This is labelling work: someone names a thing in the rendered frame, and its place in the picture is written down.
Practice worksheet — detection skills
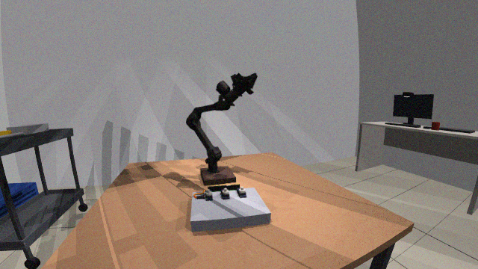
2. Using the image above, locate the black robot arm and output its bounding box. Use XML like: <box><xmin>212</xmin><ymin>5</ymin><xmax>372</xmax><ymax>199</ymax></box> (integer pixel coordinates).
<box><xmin>186</xmin><ymin>81</ymin><xmax>239</xmax><ymax>174</ymax></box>

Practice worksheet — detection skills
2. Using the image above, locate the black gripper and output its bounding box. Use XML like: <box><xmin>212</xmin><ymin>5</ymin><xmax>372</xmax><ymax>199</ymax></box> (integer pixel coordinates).
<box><xmin>232</xmin><ymin>73</ymin><xmax>258</xmax><ymax>97</ymax></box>

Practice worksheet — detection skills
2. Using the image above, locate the black pin header strip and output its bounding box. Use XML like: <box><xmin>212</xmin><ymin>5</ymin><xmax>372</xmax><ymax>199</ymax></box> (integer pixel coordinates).
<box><xmin>208</xmin><ymin>184</ymin><xmax>240</xmax><ymax>192</ymax></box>

